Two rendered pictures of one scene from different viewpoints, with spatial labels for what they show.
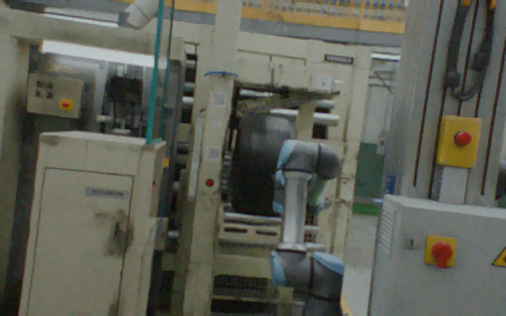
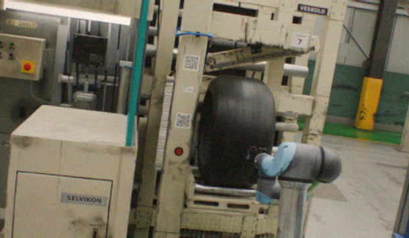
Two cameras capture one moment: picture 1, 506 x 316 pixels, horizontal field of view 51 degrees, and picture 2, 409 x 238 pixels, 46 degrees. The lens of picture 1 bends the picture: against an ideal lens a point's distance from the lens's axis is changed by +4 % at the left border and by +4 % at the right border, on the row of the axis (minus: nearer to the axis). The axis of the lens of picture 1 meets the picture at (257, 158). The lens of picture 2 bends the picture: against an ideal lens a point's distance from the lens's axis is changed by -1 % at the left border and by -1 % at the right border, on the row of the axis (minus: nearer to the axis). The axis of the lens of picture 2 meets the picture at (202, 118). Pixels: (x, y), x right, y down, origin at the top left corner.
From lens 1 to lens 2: 0.53 m
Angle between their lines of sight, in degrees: 8
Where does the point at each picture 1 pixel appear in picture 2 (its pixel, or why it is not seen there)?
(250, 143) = (226, 115)
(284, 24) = not seen: outside the picture
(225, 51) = (200, 10)
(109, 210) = (86, 217)
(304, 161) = (306, 170)
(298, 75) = (273, 31)
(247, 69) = (219, 24)
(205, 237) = (173, 207)
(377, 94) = not seen: hidden behind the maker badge
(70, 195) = (44, 201)
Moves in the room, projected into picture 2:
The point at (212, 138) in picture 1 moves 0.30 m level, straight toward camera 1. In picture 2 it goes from (182, 104) to (187, 116)
